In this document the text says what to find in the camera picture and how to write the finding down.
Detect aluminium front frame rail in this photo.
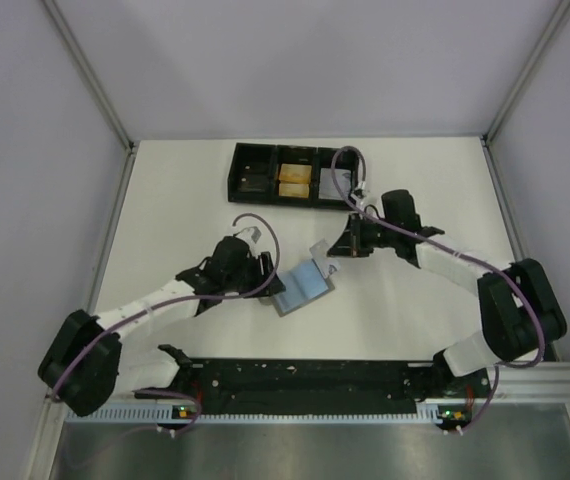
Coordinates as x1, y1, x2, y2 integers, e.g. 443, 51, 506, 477
44, 360, 570, 404

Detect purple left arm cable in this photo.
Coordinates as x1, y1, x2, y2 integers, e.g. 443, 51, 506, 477
49, 213, 280, 436

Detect grey slotted cable duct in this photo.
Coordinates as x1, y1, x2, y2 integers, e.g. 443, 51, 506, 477
66, 403, 445, 425

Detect silver cards in bin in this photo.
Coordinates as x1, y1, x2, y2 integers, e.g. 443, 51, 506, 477
318, 168, 352, 201

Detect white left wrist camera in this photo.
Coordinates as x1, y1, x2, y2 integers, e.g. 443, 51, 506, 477
232, 226, 262, 247

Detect black right storage bin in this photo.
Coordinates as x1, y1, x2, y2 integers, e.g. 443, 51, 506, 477
314, 147, 360, 210

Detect dark cards in bin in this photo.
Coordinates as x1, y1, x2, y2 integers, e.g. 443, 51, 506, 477
238, 172, 270, 194

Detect gold cards in bin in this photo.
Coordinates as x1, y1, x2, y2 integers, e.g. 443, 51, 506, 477
278, 163, 312, 184

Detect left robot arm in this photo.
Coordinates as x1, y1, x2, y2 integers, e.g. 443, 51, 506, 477
37, 234, 281, 416

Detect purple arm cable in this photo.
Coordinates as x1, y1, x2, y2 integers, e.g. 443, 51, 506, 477
49, 213, 280, 436
330, 145, 549, 434

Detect gold credit card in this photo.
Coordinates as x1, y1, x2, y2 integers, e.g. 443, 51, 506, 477
278, 182, 310, 198

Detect grey card holder wallet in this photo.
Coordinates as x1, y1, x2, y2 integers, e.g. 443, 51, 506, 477
259, 258, 335, 317

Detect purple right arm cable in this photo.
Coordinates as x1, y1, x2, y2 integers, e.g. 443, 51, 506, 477
330, 145, 549, 434

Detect aluminium left frame post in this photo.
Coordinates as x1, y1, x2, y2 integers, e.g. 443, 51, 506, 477
39, 0, 135, 152

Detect aluminium frame post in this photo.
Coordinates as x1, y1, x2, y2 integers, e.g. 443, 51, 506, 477
39, 0, 135, 152
483, 0, 570, 147

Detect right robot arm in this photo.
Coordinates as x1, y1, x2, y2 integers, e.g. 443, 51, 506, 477
328, 190, 567, 389

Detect black middle storage bin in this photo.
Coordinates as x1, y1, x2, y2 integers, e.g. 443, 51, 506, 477
271, 145, 317, 208

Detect aluminium right frame post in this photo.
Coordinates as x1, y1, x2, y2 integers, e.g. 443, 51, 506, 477
483, 0, 570, 147

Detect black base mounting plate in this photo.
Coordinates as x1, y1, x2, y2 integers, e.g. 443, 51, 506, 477
160, 358, 490, 416

